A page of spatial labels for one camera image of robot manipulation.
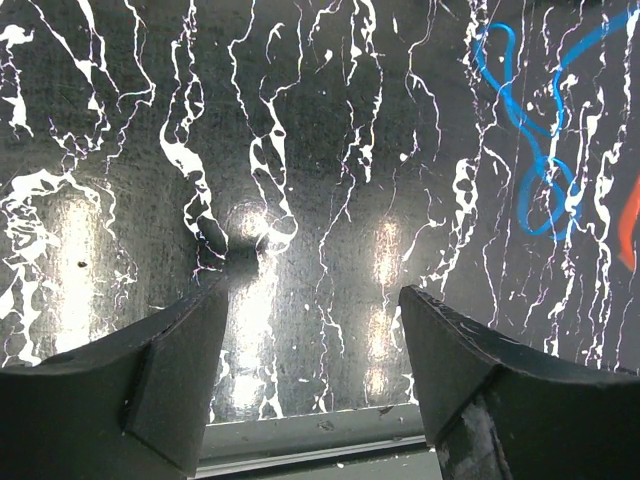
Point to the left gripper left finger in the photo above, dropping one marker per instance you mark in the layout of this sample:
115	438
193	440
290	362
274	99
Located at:
131	405

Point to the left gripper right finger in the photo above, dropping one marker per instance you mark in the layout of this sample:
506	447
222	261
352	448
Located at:
494	408

